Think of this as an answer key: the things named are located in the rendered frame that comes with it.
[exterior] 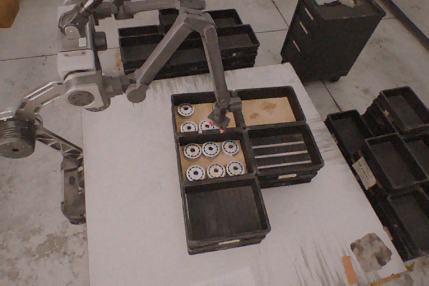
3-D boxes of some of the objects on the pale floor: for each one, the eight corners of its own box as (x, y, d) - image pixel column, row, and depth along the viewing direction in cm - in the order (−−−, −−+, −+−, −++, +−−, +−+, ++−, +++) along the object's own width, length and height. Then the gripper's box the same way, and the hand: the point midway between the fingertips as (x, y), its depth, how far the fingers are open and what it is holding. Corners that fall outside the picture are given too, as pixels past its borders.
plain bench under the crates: (119, 368, 186) (93, 378, 129) (101, 143, 271) (80, 90, 215) (350, 288, 224) (408, 270, 167) (269, 113, 309) (290, 62, 252)
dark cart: (292, 91, 329) (324, 20, 256) (276, 62, 353) (301, -12, 280) (341, 83, 343) (385, 13, 270) (323, 55, 367) (358, -16, 294)
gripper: (207, 110, 151) (204, 127, 163) (225, 121, 148) (221, 138, 161) (215, 101, 154) (212, 119, 167) (233, 112, 152) (228, 130, 164)
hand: (216, 128), depth 163 cm, fingers open, 6 cm apart
